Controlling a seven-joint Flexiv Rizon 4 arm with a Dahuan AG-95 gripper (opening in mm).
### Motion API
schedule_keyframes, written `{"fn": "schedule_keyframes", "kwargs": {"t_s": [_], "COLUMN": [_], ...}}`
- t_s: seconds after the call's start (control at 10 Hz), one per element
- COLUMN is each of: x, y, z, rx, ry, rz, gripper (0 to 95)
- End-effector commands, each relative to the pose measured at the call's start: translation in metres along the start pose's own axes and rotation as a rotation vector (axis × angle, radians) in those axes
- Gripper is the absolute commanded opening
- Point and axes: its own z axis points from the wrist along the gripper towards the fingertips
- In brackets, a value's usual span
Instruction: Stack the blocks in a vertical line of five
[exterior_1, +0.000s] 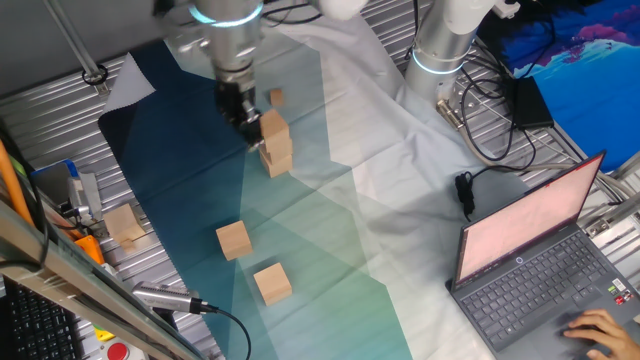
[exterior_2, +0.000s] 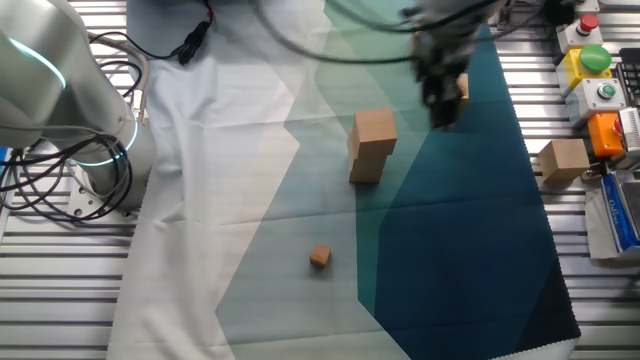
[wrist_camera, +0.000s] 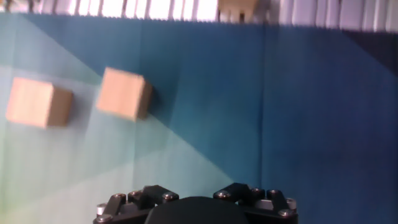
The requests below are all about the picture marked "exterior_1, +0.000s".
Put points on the silver bar camera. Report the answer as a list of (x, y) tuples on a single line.
[(165, 297)]

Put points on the aluminium profile rail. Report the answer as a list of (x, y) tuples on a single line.
[(615, 210)]

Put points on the yellow box green mushroom button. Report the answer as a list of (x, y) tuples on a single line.
[(104, 334)]

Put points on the black keyboard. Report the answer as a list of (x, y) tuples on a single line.
[(35, 325)]

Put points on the light wooden cube block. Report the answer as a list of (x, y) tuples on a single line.
[(272, 284), (280, 146), (277, 167), (121, 222), (234, 241), (274, 124)]

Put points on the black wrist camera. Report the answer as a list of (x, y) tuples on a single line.
[(162, 6)]

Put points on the orange pole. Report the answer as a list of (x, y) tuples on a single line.
[(10, 180)]

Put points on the black camera lead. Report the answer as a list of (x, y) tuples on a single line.
[(246, 335)]

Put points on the metal frame beam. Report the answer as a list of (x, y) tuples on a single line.
[(60, 270)]

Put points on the blue green white tablecloth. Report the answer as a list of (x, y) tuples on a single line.
[(350, 175)]

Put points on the thin metal pole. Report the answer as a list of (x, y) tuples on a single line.
[(75, 45)]

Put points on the small wooden cube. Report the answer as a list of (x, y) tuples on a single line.
[(276, 97)]

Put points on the blue painted poster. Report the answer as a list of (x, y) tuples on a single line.
[(590, 75)]

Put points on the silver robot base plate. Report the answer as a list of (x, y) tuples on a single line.
[(480, 107)]

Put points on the blue and silver device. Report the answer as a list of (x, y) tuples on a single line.
[(82, 195)]

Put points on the black power brick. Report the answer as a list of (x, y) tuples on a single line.
[(532, 102)]

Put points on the grey box red button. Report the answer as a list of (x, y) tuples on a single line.
[(117, 351)]

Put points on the orange box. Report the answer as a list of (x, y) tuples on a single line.
[(90, 250)]

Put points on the person bare hand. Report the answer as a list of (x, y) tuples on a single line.
[(612, 337)]

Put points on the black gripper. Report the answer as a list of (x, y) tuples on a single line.
[(232, 95)]

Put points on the grey laptop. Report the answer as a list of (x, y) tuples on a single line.
[(525, 225)]

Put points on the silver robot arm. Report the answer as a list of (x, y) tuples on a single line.
[(232, 35)]

